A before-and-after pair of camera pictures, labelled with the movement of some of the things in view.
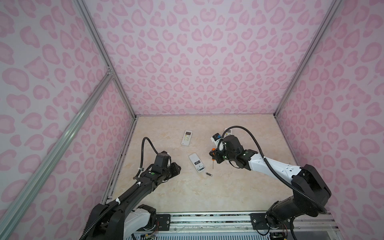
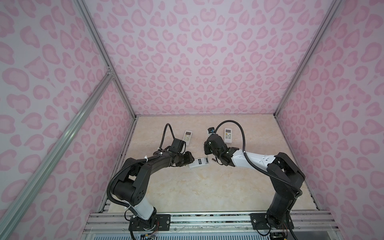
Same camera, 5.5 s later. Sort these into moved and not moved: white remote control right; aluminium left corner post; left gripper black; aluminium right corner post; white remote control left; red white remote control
Moved: red white remote control; left gripper black
Not moved: aluminium left corner post; white remote control right; white remote control left; aluminium right corner post
